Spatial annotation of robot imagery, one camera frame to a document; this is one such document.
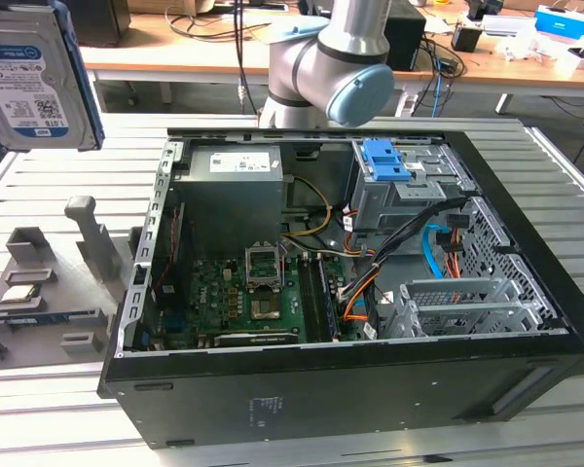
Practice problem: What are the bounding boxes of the hard disk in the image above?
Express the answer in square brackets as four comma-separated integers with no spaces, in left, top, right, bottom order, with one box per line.
[0,0,104,153]

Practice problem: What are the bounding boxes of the metal disk bay cage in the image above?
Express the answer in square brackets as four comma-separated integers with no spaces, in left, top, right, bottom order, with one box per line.
[347,139,474,247]

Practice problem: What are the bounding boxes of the large black box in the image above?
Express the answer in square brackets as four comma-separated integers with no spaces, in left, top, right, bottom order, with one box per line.
[79,0,132,49]

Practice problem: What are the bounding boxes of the wooden desk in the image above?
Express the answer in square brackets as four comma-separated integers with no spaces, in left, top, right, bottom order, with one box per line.
[80,0,584,116]

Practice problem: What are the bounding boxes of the grey parts rack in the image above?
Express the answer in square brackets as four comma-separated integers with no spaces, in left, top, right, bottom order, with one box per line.
[0,194,145,364]

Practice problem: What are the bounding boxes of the silver CPU chip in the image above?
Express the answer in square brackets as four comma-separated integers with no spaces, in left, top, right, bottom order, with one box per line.
[0,284,43,305]

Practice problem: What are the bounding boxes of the RAM stick on rack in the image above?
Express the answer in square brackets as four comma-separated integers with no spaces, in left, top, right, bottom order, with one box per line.
[4,313,72,328]

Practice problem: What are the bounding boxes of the grey power supply unit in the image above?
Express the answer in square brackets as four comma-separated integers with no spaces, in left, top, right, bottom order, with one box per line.
[174,145,287,244]

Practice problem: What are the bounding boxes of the green motherboard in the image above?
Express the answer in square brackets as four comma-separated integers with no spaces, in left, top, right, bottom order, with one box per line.
[150,250,371,351]

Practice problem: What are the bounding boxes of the CPU socket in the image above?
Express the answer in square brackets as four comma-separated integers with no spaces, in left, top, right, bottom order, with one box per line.
[242,240,287,293]

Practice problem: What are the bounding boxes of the black graphics card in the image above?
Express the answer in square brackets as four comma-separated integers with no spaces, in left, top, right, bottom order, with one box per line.
[213,331,301,348]

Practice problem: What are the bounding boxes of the RAM slot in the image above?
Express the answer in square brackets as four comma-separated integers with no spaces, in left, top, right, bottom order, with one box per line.
[299,254,343,342]

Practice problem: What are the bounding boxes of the blue plastic bay latch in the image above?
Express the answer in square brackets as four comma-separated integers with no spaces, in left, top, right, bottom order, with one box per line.
[362,139,419,183]

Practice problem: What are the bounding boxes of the black computer tower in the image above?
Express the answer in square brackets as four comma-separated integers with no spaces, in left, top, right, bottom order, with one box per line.
[383,3,428,72]

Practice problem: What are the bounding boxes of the small black box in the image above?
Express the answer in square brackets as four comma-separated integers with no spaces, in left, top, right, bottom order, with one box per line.
[451,23,484,54]

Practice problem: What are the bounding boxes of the black PC case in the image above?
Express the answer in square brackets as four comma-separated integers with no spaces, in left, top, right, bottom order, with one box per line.
[96,126,584,451]

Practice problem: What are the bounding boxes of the perforated metal drive cage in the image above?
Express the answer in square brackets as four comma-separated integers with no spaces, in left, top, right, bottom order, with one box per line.
[385,277,550,341]

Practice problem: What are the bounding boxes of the blue cardboard box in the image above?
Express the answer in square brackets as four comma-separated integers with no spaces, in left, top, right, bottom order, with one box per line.
[533,4,584,39]

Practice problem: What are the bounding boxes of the black hanging cable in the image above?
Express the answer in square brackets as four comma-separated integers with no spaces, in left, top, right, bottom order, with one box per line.
[232,0,263,118]

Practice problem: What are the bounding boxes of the yellow power wires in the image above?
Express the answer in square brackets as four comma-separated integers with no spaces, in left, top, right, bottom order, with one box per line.
[280,176,336,240]

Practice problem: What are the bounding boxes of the orange power wires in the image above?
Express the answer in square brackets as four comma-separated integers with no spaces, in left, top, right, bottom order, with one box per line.
[342,269,386,323]

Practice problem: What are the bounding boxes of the black cable bundle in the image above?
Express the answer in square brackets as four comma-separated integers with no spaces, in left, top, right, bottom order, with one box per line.
[367,198,469,268]

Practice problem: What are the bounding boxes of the blue data wire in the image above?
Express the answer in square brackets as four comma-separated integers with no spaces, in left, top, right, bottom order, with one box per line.
[420,222,445,279]

